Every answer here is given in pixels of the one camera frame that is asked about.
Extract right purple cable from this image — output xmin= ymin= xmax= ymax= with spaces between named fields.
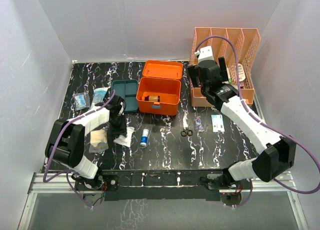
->
xmin=194 ymin=35 xmax=320 ymax=208

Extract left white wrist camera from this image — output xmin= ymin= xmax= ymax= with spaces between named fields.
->
xmin=118 ymin=101 xmax=126 ymax=116

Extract white blue small bottle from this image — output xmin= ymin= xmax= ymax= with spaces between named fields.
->
xmin=140 ymin=128 xmax=150 ymax=148

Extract orange medicine box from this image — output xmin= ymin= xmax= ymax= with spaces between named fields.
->
xmin=136 ymin=60 xmax=184 ymax=116

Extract aluminium frame rail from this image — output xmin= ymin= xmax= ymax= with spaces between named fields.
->
xmin=18 ymin=174 xmax=309 ymax=230

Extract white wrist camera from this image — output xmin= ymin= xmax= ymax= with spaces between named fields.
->
xmin=118 ymin=101 xmax=126 ymax=116
xmin=194 ymin=46 xmax=215 ymax=63

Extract light blue long packet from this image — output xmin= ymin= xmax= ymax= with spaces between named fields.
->
xmin=90 ymin=87 xmax=109 ymax=109

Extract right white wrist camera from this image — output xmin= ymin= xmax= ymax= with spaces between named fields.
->
xmin=194 ymin=46 xmax=215 ymax=63

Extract beige bandage bag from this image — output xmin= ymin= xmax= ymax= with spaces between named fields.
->
xmin=89 ymin=129 xmax=109 ymax=154

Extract black handled scissors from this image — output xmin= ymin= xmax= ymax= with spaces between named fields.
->
xmin=180 ymin=110 xmax=193 ymax=137

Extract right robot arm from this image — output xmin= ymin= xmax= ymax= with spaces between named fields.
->
xmin=187 ymin=57 xmax=296 ymax=189

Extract brown bottle orange cap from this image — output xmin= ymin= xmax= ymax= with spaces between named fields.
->
xmin=142 ymin=95 xmax=160 ymax=103

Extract teal divided tray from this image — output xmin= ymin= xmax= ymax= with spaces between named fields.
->
xmin=111 ymin=79 xmax=139 ymax=113

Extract white blue sachet packet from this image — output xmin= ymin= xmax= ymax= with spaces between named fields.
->
xmin=211 ymin=114 xmax=225 ymax=133

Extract clear bag blue items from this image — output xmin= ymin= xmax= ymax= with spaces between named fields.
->
xmin=73 ymin=92 xmax=90 ymax=111

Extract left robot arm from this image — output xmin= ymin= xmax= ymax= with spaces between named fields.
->
xmin=43 ymin=94 xmax=128 ymax=190

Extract white pill blister pack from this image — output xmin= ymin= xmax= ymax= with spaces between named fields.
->
xmin=235 ymin=63 xmax=246 ymax=82

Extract peach desk file organizer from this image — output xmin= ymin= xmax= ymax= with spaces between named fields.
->
xmin=189 ymin=27 xmax=261 ymax=107

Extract white gauze pad pack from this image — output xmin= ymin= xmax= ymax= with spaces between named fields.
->
xmin=113 ymin=126 xmax=135 ymax=148

